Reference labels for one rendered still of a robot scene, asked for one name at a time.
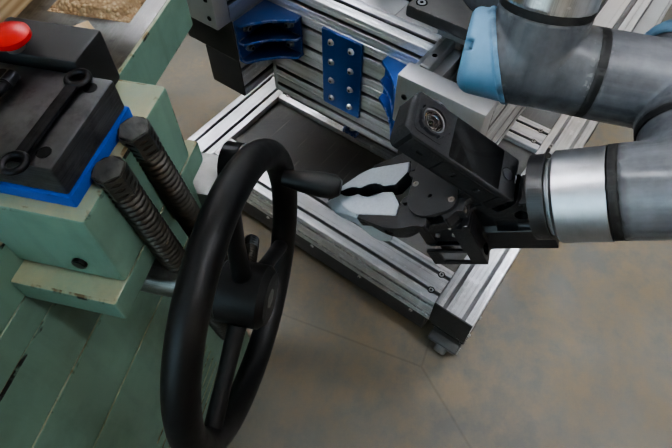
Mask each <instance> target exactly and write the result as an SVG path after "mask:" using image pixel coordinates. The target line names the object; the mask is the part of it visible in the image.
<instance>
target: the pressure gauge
mask: <svg viewBox="0 0 672 448"><path fill-rule="evenodd" d="M246 144H247V143H240V142H234V141H227V142H225V143H224V144H223V146H222V148H221V150H220V153H219V157H218V163H217V173H218V175H219V174H220V172H221V171H222V169H223V168H224V166H225V165H226V164H227V162H228V161H229V160H230V159H231V158H232V157H233V156H234V155H235V153H236V152H238V151H239V150H240V149H241V148H242V147H243V146H245V145H246Z"/></svg>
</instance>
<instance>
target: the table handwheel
mask: <svg viewBox="0 0 672 448"><path fill-rule="evenodd" d="M284 170H295V168H294V165H293V162H292V159H291V157H290V154H289V153H288V151H287V150H286V149H285V147H284V146H283V145H282V144H280V143H279V142H277V141H275V140H272V139H267V138H264V139H257V140H254V141H252V142H250V143H248V144H246V145H245V146H243V147H242V148H241V149H240V150H239V151H238V152H236V153H235V155H234V156H233V157H232V158H231V159H230V160H229V161H228V162H227V164H226V165H225V166H224V168H223V169H222V171H221V172H220V174H219V175H218V177H217V179H216V180H215V182H214V184H213V185H212V187H211V189H210V191H209V193H208V195H207V197H206V199H205V201H204V203H203V205H202V207H201V210H200V212H199V214H198V217H197V219H196V222H195V224H194V227H193V229H192V232H191V235H190V237H189V240H188V243H187V246H186V249H185V252H184V255H183V258H182V261H181V265H180V268H179V271H175V272H172V271H168V270H166V269H165V268H164V267H163V266H162V265H161V264H160V263H159V262H158V260H157V259H155V261H154V263H153V265H152V267H151V269H150V271H149V273H148V275H147V277H146V279H145V281H144V284H143V286H142V288H141V290H140V291H143V292H148V293H152V294H157V295H161V296H166V297H171V298H172V299H171V303H170V308H169V313H168V318H167V324H166V329H165V336H164V342H163V350H162V359H161V372H160V406H161V416H162V422H163V427H164V431H165V435H166V438H167V441H168V443H169V445H170V447H171V448H226V447H227V446H228V445H229V444H230V442H231V441H232V440H233V438H234V437H235V435H236V434H237V432H238V431H239V429H240V427H241V426H242V424H243V422H244V420H245V418H246V416H247V414H248V412H249V410H250V408H251V405H252V403H253V401H254V399H255V396H256V394H257V391H258V389H259V386H260V384H261V381H262V378H263V376H264V373H265V370H266V367H267V364H268V361H269V358H270V355H271V352H272V349H273V345H274V342H275V338H276V335H277V331H278V328H279V324H280V320H281V316H282V312H283V308H284V303H285V299H286V294H287V289H288V284H289V279H290V273H291V267H292V261H293V254H294V246H295V237H296V226H297V191H296V190H293V189H290V188H287V187H284V186H282V185H281V179H282V174H283V171H284ZM266 171H267V173H268V176H269V180H270V184H271V191H272V204H273V220H272V236H271V246H270V248H269V249H268V251H267V252H266V253H265V255H264V256H263V257H262V258H261V260H260V261H259V262H253V261H249V259H248V254H247V249H246V245H245V238H244V231H243V223H242V216H241V212H242V210H243V208H244V206H245V204H246V202H247V200H248V198H249V196H250V194H251V192H252V190H253V188H254V187H255V185H256V183H257V182H258V180H259V179H260V178H261V176H262V175H263V174H264V173H265V172H266ZM227 252H228V258H229V259H228V260H227V261H225V262H224V260H225V257H226V253H227ZM211 313H212V315H213V317H214V319H215V320H216V321H218V322H223V323H228V324H227V329H226V333H225V338H224V343H223V347H222V352H221V357H220V361H219V366H218V371H217V375H216V379H215V383H214V387H213V391H212V395H211V398H210V402H209V406H208V410H207V414H206V418H205V422H204V421H203V415H202V402H201V386H202V370H203V359H204V351H205V344H206V338H207V332H208V326H209V321H210V316H211ZM247 328H250V329H253V331H252V334H251V337H250V340H249V343H248V346H247V349H246V351H245V354H244V357H243V359H242V362H241V365H240V367H239V369H238V372H237V374H236V376H235V379H234V381H233V378H234V374H235V370H236V367H237V363H238V359H239V355H240V351H241V348H242V344H243V340H244V336H245V332H246V329H247Z"/></svg>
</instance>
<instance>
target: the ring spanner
mask: <svg viewBox="0 0 672 448"><path fill-rule="evenodd" d="M78 75H84V76H85V77H84V78H83V79H82V80H81V81H78V82H72V81H71V79H72V78H73V77H75V76H78ZM91 80H92V74H91V72H90V71H89V70H87V69H84V68H76V69H72V70H70V71H69V72H67V73H66V74H65V76H64V78H63V83H64V84H65V86H64V87H63V88H62V90H61V91H60V92H59V94H58V95H57V96H56V98H55V99H54V100H53V101H52V103H51V104H50V105H49V107H48V108H47V109H46V111H45V112H44V113H43V115H42V116H41V117H40V118H39V120H38V121H37V122H36V124H35V125H34V126H33V128H32V129H31V130H30V131H29V133H28V134H27V135H26V137H25V138H24V139H23V141H22V142H21V143H20V145H19V146H18V147H17V148H16V150H14V151H10V152H8V153H6V154H4V155H3V156H2V157H1V158H0V173H1V174H2V175H5V176H16V175H19V174H21V173H23V172H24V171H26V170H27V169H28V167H29V166H30V163H31V157H30V154H31V152H32V151H33V149H34V148H35V147H36V145H37V144H38V143H39V141H40V140H41V139H42V137H43V136H44V135H45V133H46V132H47V131H48V129H49V128H50V127H51V125H52V124H53V122H54V121H55V120H56V118H57V117H58V116H59V114H60V113H61V112H62V110H63V109H64V108H65V106H66V105H67V104H68V102H69V101H70V100H71V98H72V97H73V95H74V94H75V93H76V91H77V90H78V89H80V88H83V87H85V86H87V85H88V84H89V83H90V82H91ZM15 158H21V159H22V162H21V163H20V164H19V165H18V166H16V167H14V168H7V167H6V165H7V163H8V162H9V161H10V160H12V159H15Z"/></svg>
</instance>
